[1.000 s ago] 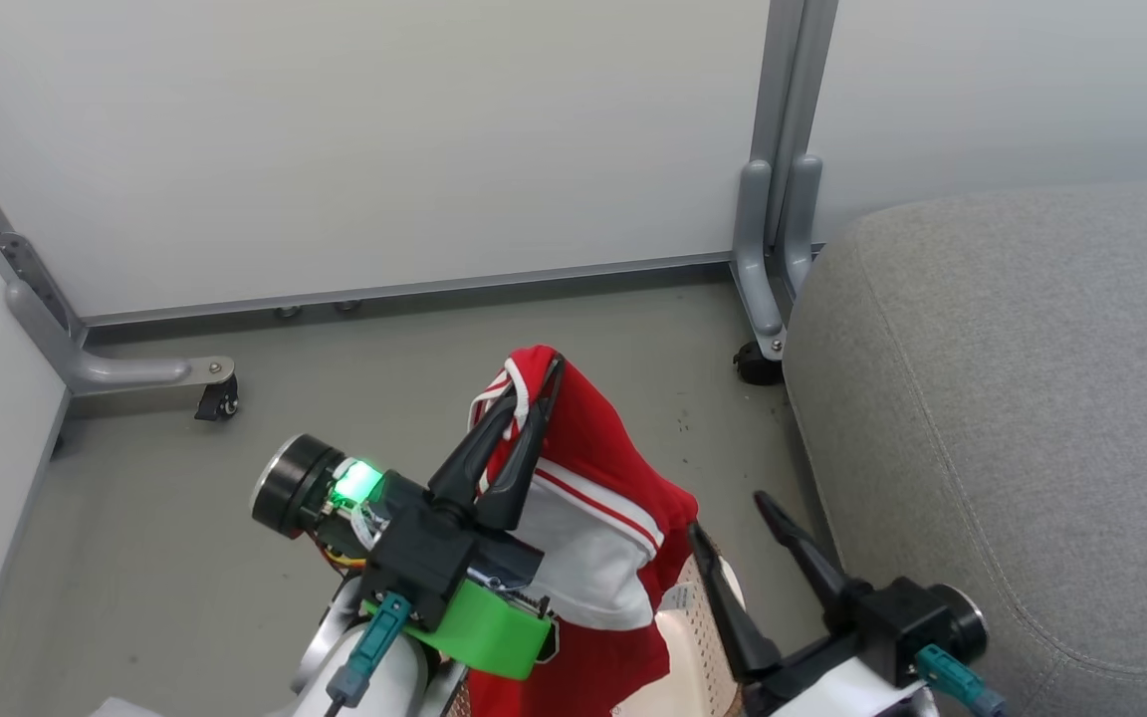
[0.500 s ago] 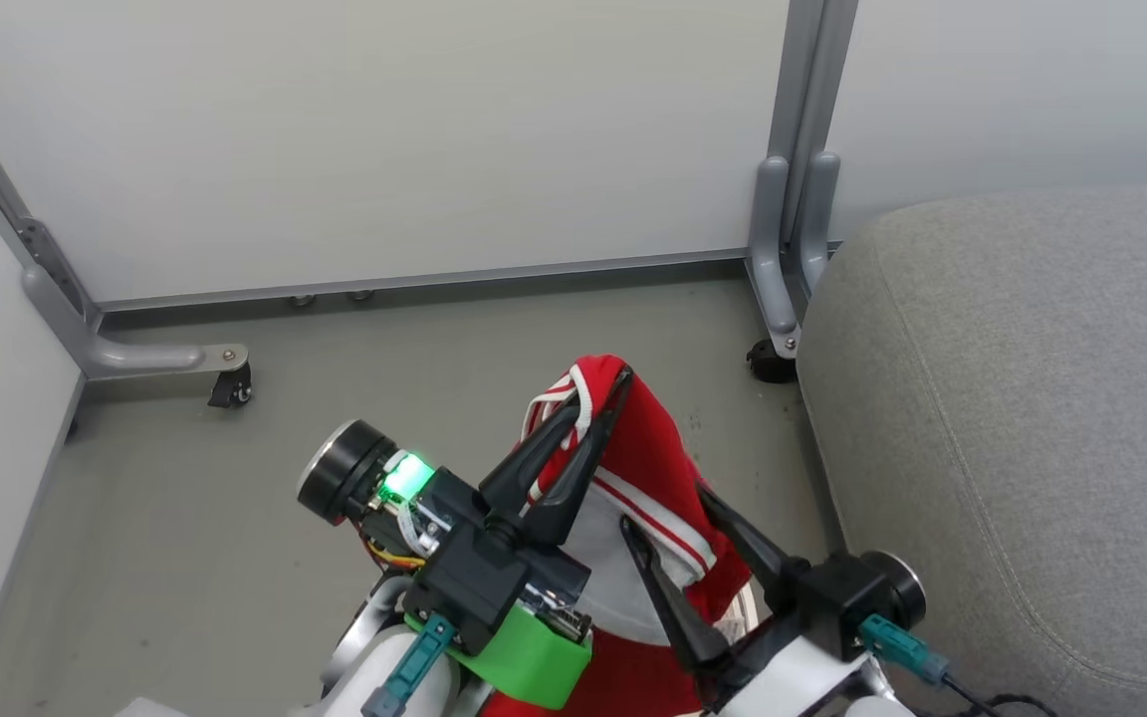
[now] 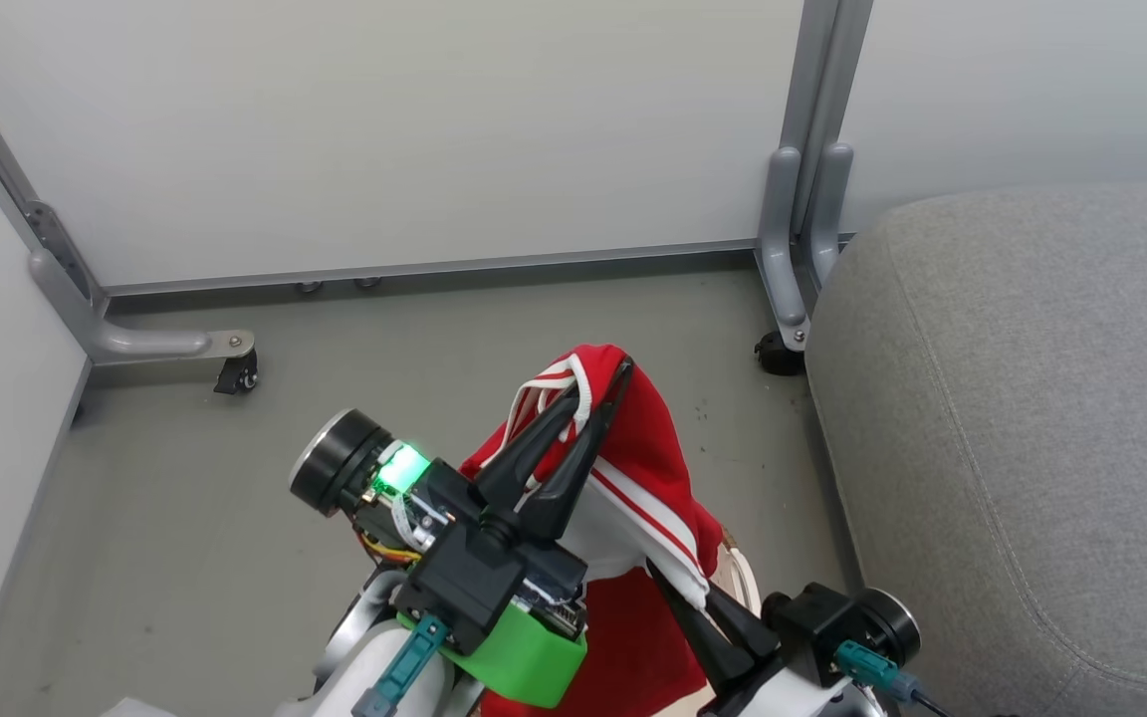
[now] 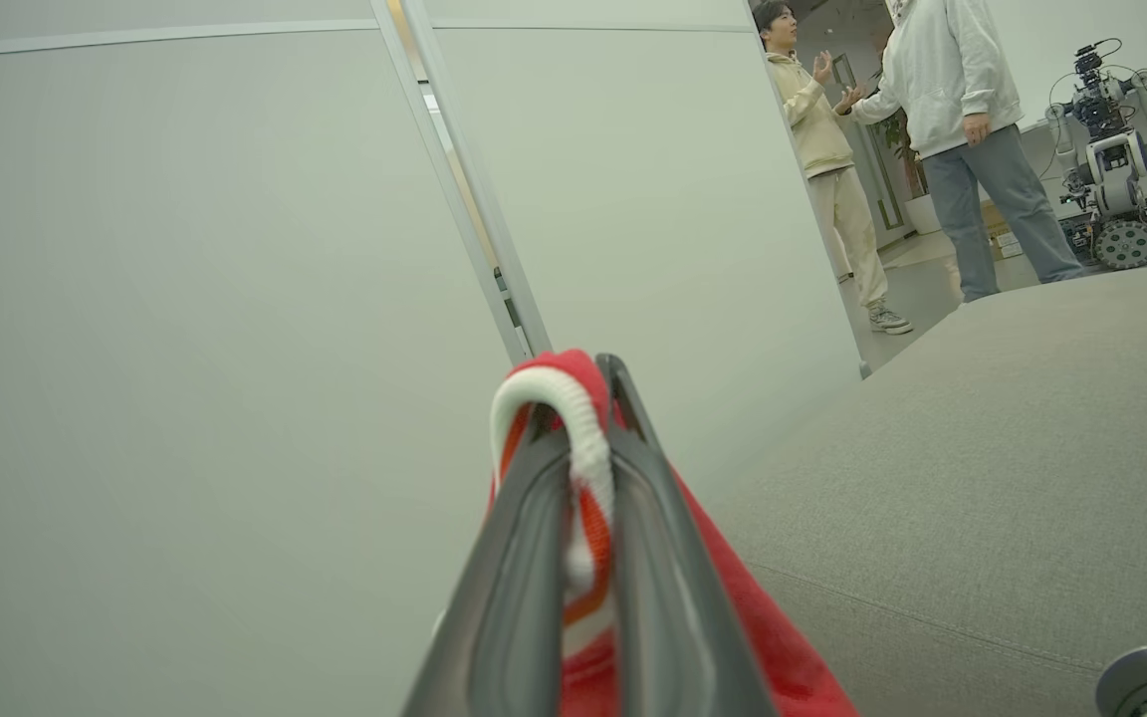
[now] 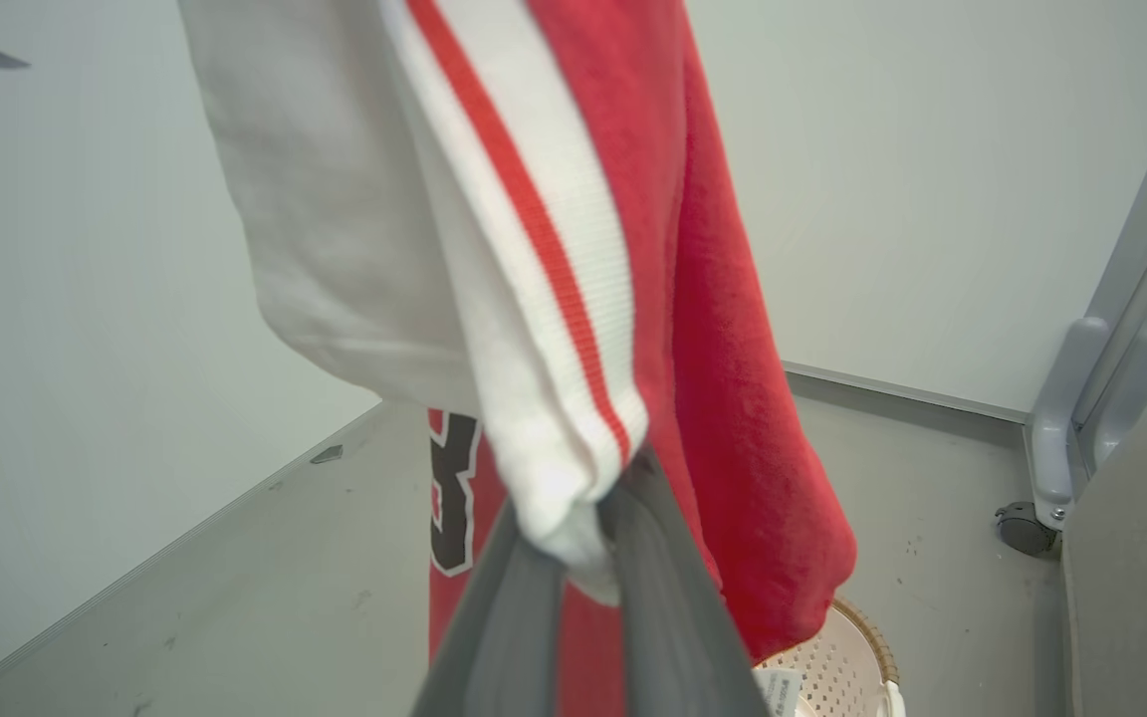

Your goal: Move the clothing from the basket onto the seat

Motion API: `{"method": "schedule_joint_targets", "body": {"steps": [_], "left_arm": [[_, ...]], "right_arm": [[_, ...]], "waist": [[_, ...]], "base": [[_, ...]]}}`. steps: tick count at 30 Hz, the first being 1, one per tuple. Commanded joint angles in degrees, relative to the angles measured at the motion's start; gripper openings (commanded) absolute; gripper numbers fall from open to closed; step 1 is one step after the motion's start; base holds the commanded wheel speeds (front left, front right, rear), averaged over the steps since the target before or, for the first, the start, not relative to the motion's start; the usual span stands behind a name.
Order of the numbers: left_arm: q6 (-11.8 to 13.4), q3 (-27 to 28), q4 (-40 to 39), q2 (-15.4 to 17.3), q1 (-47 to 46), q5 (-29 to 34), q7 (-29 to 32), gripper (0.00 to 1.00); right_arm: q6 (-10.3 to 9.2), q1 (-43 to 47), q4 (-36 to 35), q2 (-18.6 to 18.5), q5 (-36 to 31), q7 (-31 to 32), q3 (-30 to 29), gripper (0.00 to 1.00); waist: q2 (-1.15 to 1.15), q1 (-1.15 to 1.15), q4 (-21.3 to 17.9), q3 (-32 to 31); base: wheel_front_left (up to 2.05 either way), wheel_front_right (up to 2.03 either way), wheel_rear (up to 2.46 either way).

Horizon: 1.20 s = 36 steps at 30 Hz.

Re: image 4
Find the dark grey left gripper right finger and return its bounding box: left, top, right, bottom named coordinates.
left=595, top=354, right=782, bottom=717

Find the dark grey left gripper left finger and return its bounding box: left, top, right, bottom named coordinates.
left=401, top=402, right=574, bottom=717

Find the red white orange knit garment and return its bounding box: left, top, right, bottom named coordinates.
left=486, top=349, right=861, bottom=717

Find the grey partition panel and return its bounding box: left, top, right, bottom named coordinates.
left=0, top=0, right=535, bottom=717
left=400, top=0, right=865, bottom=499

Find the cardboard box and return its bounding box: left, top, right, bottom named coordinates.
left=980, top=199, right=1025, bottom=262

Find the person in cream outfit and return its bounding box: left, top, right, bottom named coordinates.
left=751, top=0, right=915, bottom=337

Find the potted green plant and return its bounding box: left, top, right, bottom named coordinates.
left=876, top=108, right=943, bottom=236

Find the white grey wheeled robot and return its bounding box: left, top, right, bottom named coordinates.
left=1043, top=38, right=1147, bottom=271

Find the person in white hoodie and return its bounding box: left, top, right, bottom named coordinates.
left=834, top=0, right=1086, bottom=304

